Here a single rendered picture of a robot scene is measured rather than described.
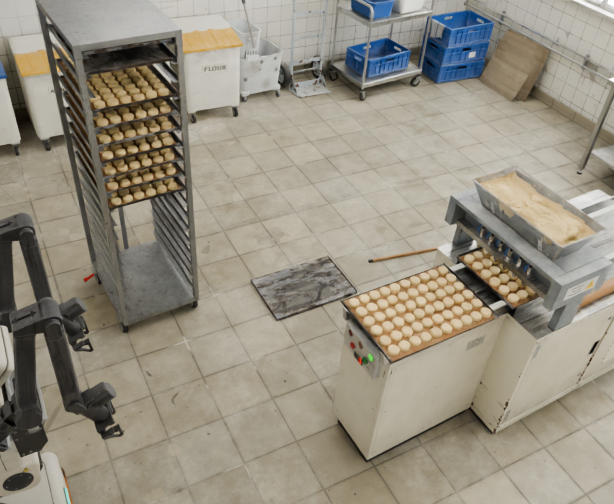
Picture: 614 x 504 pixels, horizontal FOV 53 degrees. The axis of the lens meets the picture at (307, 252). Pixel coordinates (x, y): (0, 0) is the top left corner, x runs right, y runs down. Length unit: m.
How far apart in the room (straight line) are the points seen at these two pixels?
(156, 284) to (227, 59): 2.47
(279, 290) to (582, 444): 2.00
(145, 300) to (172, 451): 0.99
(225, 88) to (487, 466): 3.92
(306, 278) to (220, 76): 2.31
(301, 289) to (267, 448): 1.20
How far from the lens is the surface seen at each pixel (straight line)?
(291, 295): 4.11
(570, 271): 2.91
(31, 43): 5.76
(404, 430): 3.32
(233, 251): 4.46
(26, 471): 2.60
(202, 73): 5.74
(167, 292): 3.97
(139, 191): 3.39
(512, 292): 3.12
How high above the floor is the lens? 2.90
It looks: 40 degrees down
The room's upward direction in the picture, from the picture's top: 5 degrees clockwise
